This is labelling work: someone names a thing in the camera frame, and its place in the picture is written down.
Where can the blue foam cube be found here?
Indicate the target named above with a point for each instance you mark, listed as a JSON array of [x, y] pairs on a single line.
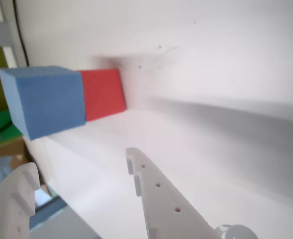
[[49, 104]]

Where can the red foam cube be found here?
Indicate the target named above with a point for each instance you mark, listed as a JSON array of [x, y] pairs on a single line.
[[104, 94]]

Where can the brown cardboard piece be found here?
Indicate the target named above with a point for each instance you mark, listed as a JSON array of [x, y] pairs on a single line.
[[9, 149]]

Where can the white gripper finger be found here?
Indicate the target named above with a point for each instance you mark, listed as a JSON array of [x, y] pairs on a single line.
[[9, 211], [166, 211]]

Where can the white partition frame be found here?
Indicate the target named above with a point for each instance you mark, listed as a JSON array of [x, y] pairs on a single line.
[[10, 57]]

